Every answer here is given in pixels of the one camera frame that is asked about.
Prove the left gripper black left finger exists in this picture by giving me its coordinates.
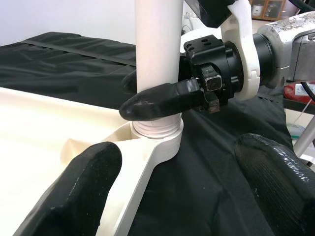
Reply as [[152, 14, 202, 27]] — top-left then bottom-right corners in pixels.
[[13, 142, 123, 236]]

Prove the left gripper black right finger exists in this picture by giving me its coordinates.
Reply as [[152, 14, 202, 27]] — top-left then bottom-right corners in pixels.
[[235, 133, 315, 236]]

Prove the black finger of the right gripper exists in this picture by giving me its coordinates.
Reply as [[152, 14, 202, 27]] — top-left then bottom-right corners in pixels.
[[119, 78, 205, 122], [122, 56, 192, 95]]

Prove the white plastic table leg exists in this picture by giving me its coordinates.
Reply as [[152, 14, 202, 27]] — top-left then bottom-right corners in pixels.
[[131, 0, 185, 140]]

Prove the white plastic table top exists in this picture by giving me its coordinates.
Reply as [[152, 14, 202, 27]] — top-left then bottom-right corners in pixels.
[[0, 86, 185, 236]]

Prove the green white packet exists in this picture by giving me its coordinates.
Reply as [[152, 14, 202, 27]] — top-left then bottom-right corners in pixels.
[[286, 121, 307, 142]]

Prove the wooden glass door cabinet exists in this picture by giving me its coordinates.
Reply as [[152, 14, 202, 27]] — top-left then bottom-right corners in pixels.
[[251, 0, 286, 21]]

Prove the small red box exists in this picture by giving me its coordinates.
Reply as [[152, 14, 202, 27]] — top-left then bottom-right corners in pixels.
[[284, 85, 305, 99]]

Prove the black table cloth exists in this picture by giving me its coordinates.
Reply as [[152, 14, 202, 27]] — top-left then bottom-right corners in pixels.
[[0, 31, 295, 236]]

